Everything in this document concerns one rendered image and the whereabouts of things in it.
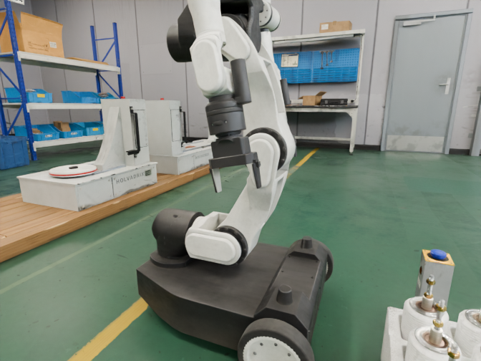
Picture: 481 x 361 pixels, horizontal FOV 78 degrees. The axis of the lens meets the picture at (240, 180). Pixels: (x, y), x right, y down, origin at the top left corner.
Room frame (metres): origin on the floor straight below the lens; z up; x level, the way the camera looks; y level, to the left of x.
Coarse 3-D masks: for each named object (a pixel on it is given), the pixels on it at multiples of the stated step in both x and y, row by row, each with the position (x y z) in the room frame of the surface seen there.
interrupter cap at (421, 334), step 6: (420, 330) 0.56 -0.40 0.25; (426, 330) 0.56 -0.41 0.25; (420, 336) 0.54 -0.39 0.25; (426, 336) 0.54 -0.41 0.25; (444, 336) 0.54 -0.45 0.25; (420, 342) 0.52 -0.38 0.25; (426, 342) 0.52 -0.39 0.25; (444, 342) 0.52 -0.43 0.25; (450, 342) 0.52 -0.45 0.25; (432, 348) 0.51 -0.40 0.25; (438, 348) 0.51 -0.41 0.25; (444, 348) 0.51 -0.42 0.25; (444, 354) 0.49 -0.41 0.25
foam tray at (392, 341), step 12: (396, 312) 0.71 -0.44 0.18; (396, 324) 0.66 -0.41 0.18; (456, 324) 0.66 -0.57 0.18; (384, 336) 0.71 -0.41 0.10; (396, 336) 0.62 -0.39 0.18; (384, 348) 0.68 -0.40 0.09; (396, 348) 0.58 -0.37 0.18; (384, 360) 0.64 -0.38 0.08; (396, 360) 0.55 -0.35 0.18; (468, 360) 0.55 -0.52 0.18
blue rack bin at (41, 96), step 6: (6, 90) 4.38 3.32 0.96; (12, 90) 4.33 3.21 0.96; (36, 90) 4.67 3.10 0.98; (42, 90) 4.63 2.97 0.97; (6, 96) 4.39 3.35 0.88; (12, 96) 4.35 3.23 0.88; (18, 96) 4.30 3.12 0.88; (30, 96) 4.25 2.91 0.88; (36, 96) 4.32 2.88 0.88; (42, 96) 4.41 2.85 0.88; (48, 96) 4.49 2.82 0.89; (12, 102) 4.37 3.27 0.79; (18, 102) 4.33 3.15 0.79; (30, 102) 4.25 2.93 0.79; (36, 102) 4.32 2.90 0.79; (42, 102) 4.41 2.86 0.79; (48, 102) 4.49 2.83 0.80
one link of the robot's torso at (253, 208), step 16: (256, 144) 0.84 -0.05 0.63; (272, 144) 0.83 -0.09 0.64; (272, 160) 0.82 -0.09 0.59; (272, 176) 0.83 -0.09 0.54; (256, 192) 0.85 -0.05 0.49; (272, 192) 0.83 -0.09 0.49; (240, 208) 0.91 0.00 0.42; (256, 208) 0.88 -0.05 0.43; (272, 208) 0.96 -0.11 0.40; (224, 224) 0.93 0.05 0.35; (240, 224) 0.91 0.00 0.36; (256, 224) 0.89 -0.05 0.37; (240, 240) 0.89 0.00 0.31; (256, 240) 0.97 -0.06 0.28; (240, 256) 0.89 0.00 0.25
